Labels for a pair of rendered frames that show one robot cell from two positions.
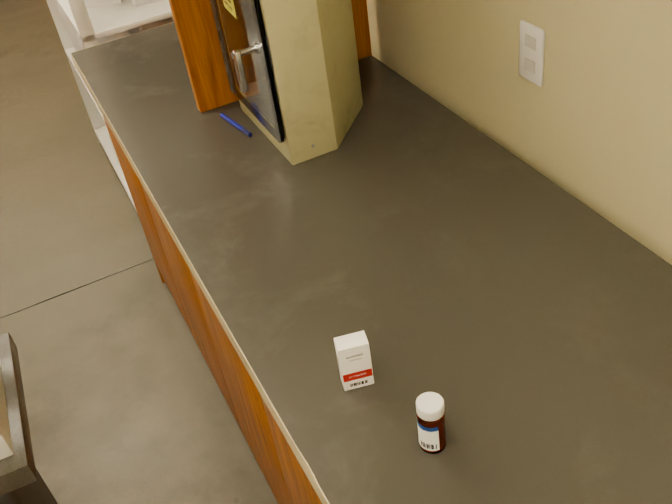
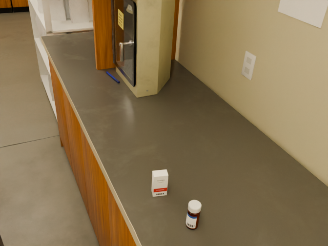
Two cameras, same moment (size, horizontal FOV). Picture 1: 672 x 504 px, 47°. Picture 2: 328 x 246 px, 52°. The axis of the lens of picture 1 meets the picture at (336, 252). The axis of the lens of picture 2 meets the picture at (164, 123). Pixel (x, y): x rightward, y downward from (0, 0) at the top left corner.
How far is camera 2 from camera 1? 12 cm
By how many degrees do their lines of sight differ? 8
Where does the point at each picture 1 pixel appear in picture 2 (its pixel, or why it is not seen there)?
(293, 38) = (147, 41)
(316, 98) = (152, 70)
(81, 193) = (30, 102)
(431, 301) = (194, 163)
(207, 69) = (104, 51)
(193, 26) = (101, 31)
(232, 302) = (104, 151)
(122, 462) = (30, 225)
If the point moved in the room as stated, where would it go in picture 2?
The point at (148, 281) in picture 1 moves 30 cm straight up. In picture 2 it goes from (54, 145) to (50, 114)
